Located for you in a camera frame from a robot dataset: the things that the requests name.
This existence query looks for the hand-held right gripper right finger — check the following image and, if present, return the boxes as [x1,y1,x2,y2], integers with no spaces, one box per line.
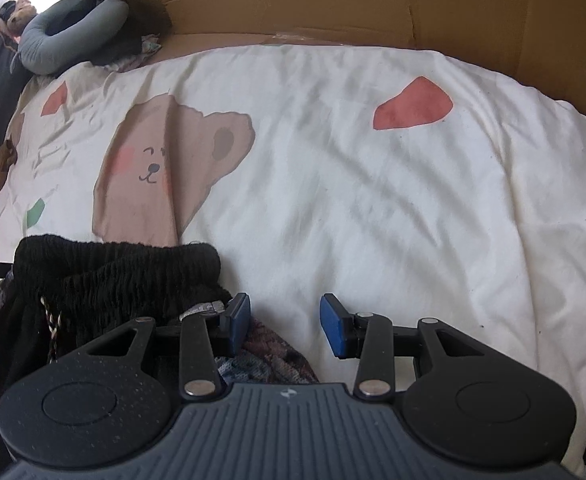
[320,292,480,401]

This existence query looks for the black crumpled cloth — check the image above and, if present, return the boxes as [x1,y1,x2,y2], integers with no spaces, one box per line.
[90,25,149,67]

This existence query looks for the grey neck pillow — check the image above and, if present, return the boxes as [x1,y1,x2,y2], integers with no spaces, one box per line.
[10,0,130,77]

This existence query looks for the cream bear print blanket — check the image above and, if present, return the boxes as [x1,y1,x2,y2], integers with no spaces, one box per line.
[0,42,586,466]

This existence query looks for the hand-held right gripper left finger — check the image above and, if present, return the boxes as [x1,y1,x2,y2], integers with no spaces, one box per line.
[88,292,252,401]

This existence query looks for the black pants with bear trim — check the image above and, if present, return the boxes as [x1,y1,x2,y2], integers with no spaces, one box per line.
[0,234,320,411]

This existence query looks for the light floral cloth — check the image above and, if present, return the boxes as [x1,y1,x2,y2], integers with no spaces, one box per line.
[118,35,163,70]

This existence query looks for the brown teddy bear toy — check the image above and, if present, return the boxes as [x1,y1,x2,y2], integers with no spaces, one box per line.
[0,0,39,36]

